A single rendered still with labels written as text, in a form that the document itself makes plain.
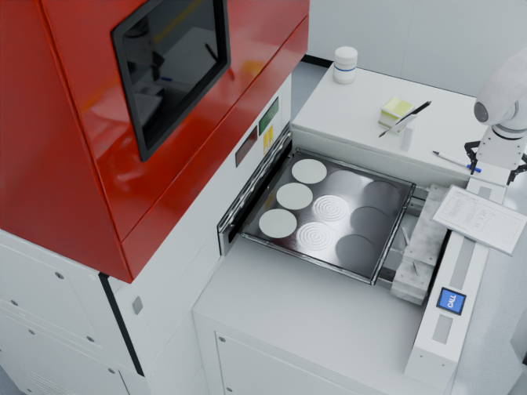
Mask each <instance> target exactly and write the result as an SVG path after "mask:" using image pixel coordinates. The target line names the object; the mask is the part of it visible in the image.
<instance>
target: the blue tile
mask: <svg viewBox="0 0 527 395"><path fill-rule="evenodd" d="M462 302H463V296H461V295H457V294H455V293H452V292H448V291H446V290H443V293H442V297H441V299H440V302H439V306H443V307H445V308H448V309H451V310H454V311H456V312H460V308H461V306H462Z"/></svg>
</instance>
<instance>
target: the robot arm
mask: <svg viewBox="0 0 527 395"><path fill-rule="evenodd" d="M474 116H475V117H476V119H477V120H478V122H480V123H481V124H483V125H488V126H489V127H488V128H487V129H486V131H485V133H484V136H483V137H482V140H479V141H474V142H468V143H465V144H464V149H465V151H466V152H467V156H468V157H469V158H470V160H471V165H470V168H469V169H470V170H471V174H470V175H473V174H474V170H475V167H476V165H477V163H478V161H481V162H484V163H486V164H490V165H495V166H497V167H501V168H503V169H509V170H511V173H510V175H509V176H508V179H507V186H509V185H510V183H511V182H514V179H515V177H516V176H517V175H518V174H519V173H521V172H526V171H527V154H525V153H524V149H525V145H526V141H527V45H526V46H524V47H523V48H522V49H520V50H518V51H517V52H516V53H515V54H513V55H512V56H510V57H509V58H508V59H507V60H505V61H504V62H503V63H502V64H501V65H500V66H499V67H498V68H497V69H496V70H495V71H494V72H493V73H492V75H491V76H490V77H489V79H488V80H487V82H486V83H485V84H484V86H483V87H482V89H481V91H480V93H479V94H478V96H477V98H476V100H475V103H474ZM476 147H478V151H477V152H474V151H473V150H472V149H471V148H476ZM521 159H522V160H523V161H524V162H525V163H526V164H524V165H519V163H520V160H521Z"/></svg>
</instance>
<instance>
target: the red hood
mask: <svg viewBox="0 0 527 395"><path fill-rule="evenodd" d="M309 11H310V0H0V229H1V230H4V231H6V232H9V233H11V234H14V235H16V236H17V237H21V238H23V239H25V240H27V241H30V242H32V243H34V244H37V245H39V246H42V247H43V248H47V249H48V250H50V251H53V252H55V253H58V254H60V255H63V256H65V257H67V258H69V259H72V260H74V261H76V262H78V263H81V264H83V265H86V266H88V267H91V268H93V269H94V270H98V271H100V272H102V273H104V274H107V275H109V276H111V277H114V278H116V279H119V280H120V281H124V282H125V283H127V284H132V282H133V281H134V280H135V279H136V277H137V276H138V275H139V273H140V272H141V270H142V269H143V268H144V267H145V266H146V265H147V263H148V262H149V260H150V259H151V257H152V256H153V255H154V254H155V253H156V251H157V250H158V248H159V247H160V246H161V244H162V243H163V241H164V240H165V239H166V238H167V237H168V235H169V234H170V232H171V231H172V230H173V228H174V227H175V225H177V223H178V222H179V221H180V219H181V218H182V217H183V215H184V214H185V212H186V211H187V210H188V209H189V208H190V206H191V205H192V203H193V202H194V200H195V199H196V198H197V196H198V195H199V194H200V193H201V192H202V190H203V189H204V187H205V186H206V184H207V183H208V182H209V181H210V180H211V178H212V177H213V175H214V174H215V173H216V171H217V170H218V169H219V167H220V166H221V165H222V164H223V163H224V161H225V160H226V158H227V157H228V155H229V154H230V153H231V152H232V151H233V149H234V148H235V146H236V145H237V144H238V142H239V141H240V139H241V138H242V137H243V136H244V135H245V133H246V132H247V130H248V129H249V128H250V126H251V125H252V124H253V122H254V121H255V120H256V119H257V117H258V116H259V115H260V113H261V112H262V110H263V109H264V108H265V107H266V106H267V104H268V103H269V101H270V100H271V98H272V97H273V96H274V94H275V93H276V92H277V91H278V89H279V88H280V87H281V85H282V84H283V83H284V81H285V80H286V79H287V77H288V76H289V75H290V74H291V72H292V71H293V69H294V68H295V67H296V65H297V64H298V63H299V62H300V60H301V59H302V58H303V56H304V55H305V53H306V52H307V51H308V33H309Z"/></svg>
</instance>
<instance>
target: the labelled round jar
mask: <svg viewBox="0 0 527 395"><path fill-rule="evenodd" d="M357 58H358V52H357V50H355V49H354V48H351V47H347V46H344V47H340V48H338V49H337V50H336V51H335V60H334V68H333V79H334V80H335V81H336V82H339V83H341V84H347V83H351V82H353V80H354V78H355V72H356V66H357Z"/></svg>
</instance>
